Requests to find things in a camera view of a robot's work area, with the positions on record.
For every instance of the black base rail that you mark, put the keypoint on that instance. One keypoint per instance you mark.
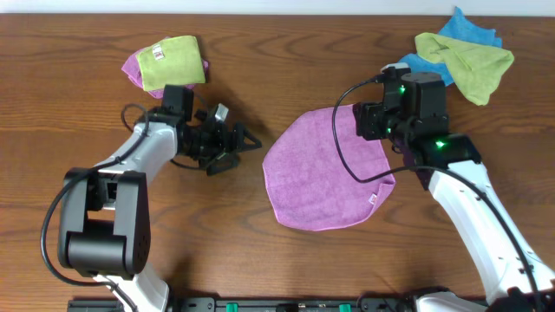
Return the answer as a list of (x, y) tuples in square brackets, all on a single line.
[(212, 304)]

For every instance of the folded green cloth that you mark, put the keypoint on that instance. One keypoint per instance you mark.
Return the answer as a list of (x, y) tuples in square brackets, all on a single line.
[(172, 61)]

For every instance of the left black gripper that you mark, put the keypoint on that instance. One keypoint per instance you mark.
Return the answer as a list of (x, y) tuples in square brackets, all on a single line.
[(226, 148)]

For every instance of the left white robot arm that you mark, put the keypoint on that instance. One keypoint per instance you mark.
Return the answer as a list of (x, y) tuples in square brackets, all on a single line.
[(104, 231)]

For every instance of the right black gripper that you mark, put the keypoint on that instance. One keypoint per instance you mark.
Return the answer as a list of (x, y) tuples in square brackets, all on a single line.
[(366, 117)]

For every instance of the purple microfiber cloth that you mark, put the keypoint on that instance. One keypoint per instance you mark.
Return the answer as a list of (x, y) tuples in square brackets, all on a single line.
[(307, 185)]

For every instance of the crumpled green cloth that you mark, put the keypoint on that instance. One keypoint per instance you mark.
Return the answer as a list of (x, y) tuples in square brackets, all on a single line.
[(475, 68)]

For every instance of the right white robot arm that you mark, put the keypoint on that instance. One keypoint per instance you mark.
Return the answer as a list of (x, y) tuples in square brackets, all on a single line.
[(413, 116)]

